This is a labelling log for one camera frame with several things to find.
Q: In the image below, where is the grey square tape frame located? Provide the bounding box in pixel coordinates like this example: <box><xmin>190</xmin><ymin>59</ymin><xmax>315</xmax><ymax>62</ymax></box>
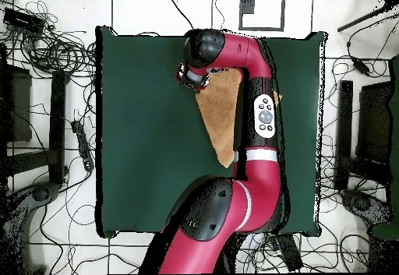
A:
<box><xmin>238</xmin><ymin>0</ymin><xmax>286</xmax><ymax>32</ymax></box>

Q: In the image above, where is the black stand crossbar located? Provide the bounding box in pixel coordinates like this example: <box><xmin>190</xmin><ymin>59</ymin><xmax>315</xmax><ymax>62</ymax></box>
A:
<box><xmin>5</xmin><ymin>149</ymin><xmax>52</xmax><ymax>176</ymax></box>
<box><xmin>350</xmin><ymin>155</ymin><xmax>390</xmax><ymax>185</ymax></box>

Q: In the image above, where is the tan towel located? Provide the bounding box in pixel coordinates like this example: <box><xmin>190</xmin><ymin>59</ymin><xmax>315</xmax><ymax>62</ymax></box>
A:
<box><xmin>195</xmin><ymin>68</ymin><xmax>283</xmax><ymax>169</ymax></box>

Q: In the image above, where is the black rod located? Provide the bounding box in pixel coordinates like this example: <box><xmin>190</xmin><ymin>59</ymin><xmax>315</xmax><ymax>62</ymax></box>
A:
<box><xmin>337</xmin><ymin>5</ymin><xmax>390</xmax><ymax>33</ymax></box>

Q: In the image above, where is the grey stand base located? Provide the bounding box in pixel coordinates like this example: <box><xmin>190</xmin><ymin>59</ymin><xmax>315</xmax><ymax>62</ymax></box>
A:
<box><xmin>340</xmin><ymin>189</ymin><xmax>394</xmax><ymax>226</ymax></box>
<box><xmin>0</xmin><ymin>181</ymin><xmax>62</xmax><ymax>275</ymax></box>

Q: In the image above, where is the dark green table cloth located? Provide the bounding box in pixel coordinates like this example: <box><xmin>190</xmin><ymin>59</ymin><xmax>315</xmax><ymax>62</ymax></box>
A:
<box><xmin>94</xmin><ymin>25</ymin><xmax>329</xmax><ymax>238</ymax></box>

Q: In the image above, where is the black electronics box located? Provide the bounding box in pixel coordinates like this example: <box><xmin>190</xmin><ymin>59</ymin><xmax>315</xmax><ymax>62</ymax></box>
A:
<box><xmin>2</xmin><ymin>7</ymin><xmax>46</xmax><ymax>34</ymax></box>

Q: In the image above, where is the black flat panel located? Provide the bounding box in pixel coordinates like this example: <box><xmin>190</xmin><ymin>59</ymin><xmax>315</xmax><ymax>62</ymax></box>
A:
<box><xmin>0</xmin><ymin>64</ymin><xmax>33</xmax><ymax>143</ymax></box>
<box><xmin>355</xmin><ymin>81</ymin><xmax>394</xmax><ymax>164</ymax></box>

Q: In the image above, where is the black power strip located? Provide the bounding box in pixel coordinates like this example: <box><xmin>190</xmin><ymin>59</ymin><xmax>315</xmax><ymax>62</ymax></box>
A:
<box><xmin>275</xmin><ymin>234</ymin><xmax>304</xmax><ymax>272</ymax></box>
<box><xmin>70</xmin><ymin>119</ymin><xmax>95</xmax><ymax>173</ymax></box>

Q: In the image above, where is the black power adapter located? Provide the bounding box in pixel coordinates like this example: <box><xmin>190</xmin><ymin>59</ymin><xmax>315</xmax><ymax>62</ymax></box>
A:
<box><xmin>351</xmin><ymin>58</ymin><xmax>372</xmax><ymax>76</ymax></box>

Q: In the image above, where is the tangle of black cables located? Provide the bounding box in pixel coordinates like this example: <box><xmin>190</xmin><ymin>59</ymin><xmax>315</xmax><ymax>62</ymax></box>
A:
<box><xmin>5</xmin><ymin>2</ymin><xmax>97</xmax><ymax>78</ymax></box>

